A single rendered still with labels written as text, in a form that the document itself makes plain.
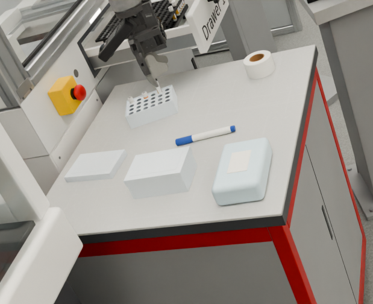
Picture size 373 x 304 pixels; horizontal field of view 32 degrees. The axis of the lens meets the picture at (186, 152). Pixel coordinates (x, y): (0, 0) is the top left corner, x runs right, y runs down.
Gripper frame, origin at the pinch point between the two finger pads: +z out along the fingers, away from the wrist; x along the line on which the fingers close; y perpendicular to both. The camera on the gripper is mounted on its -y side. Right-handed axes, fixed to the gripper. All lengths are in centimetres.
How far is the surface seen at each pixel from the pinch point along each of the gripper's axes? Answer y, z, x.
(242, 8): 26, 33, 112
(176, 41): 8.0, -3.3, 11.2
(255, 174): 20, 2, -48
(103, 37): -11.9, -7.0, 22.9
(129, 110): -7.6, 3.6, -3.5
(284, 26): 44, 79, 183
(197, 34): 13.9, -4.7, 7.6
